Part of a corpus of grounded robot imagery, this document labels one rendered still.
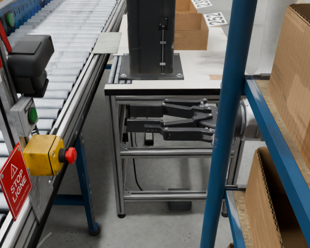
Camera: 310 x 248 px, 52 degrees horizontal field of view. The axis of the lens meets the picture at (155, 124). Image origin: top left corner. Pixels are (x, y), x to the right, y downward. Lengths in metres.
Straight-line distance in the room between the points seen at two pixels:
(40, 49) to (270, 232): 0.54
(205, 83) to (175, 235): 0.77
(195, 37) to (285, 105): 1.23
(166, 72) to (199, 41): 0.32
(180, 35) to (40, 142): 0.96
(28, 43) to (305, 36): 0.55
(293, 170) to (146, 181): 1.62
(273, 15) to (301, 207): 0.53
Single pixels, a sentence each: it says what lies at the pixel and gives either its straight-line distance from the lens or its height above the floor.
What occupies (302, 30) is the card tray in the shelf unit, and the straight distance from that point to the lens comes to 0.32.
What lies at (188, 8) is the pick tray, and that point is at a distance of 2.13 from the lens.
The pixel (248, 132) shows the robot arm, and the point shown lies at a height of 0.95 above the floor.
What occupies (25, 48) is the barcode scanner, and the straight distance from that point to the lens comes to 0.70.
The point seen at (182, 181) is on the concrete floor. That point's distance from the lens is 1.88.
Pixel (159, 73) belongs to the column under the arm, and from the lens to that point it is 1.30.
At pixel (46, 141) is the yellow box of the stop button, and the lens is 0.77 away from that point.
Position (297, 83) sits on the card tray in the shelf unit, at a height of 1.19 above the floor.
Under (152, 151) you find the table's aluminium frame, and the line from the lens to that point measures 1.39.
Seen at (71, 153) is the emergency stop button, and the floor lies 0.86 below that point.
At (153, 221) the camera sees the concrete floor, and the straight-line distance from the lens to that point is 1.69.
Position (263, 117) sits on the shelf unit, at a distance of 0.35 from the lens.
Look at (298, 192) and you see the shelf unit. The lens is 0.27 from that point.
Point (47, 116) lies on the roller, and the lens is 1.13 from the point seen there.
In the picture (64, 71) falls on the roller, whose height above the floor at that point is 0.75.
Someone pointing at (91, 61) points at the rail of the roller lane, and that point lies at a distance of 1.51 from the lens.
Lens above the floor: 1.32
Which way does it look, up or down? 35 degrees down
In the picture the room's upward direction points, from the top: straight up
